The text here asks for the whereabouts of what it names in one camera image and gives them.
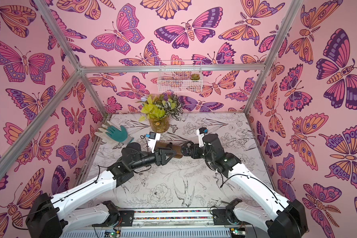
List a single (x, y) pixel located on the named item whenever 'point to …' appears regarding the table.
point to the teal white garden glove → (119, 136)
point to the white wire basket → (180, 81)
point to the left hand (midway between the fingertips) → (175, 151)
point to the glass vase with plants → (158, 108)
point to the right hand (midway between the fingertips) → (191, 145)
